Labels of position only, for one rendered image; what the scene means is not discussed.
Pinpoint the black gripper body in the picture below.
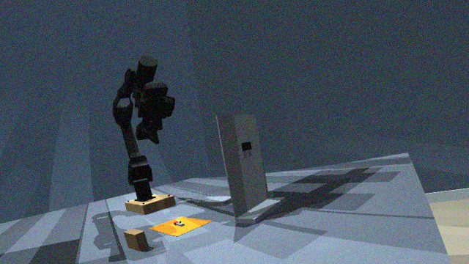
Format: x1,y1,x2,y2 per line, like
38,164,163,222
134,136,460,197
134,82,168,140

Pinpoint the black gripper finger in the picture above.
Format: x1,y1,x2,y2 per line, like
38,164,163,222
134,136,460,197
139,125,159,144
143,98,166,130

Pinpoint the orange flat square marking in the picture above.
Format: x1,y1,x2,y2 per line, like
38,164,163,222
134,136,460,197
150,217,211,236

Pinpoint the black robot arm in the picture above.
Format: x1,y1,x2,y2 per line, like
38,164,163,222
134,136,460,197
112,55,175,202

